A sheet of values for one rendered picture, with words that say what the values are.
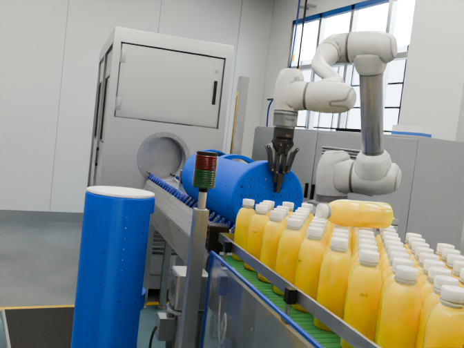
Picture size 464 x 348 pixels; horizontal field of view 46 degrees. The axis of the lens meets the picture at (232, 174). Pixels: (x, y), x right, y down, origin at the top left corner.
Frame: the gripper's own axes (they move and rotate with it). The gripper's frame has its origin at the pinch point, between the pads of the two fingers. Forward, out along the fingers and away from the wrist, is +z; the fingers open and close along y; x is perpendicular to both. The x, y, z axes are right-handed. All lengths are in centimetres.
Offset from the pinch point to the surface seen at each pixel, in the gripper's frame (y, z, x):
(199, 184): -40, -1, -41
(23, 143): -117, 19, 512
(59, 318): -68, 101, 139
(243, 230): -16.5, 15.6, -14.9
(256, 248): -16.2, 18.7, -27.8
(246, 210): -16.1, 9.2, -14.2
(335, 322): -23, 19, -91
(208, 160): -38, -8, -41
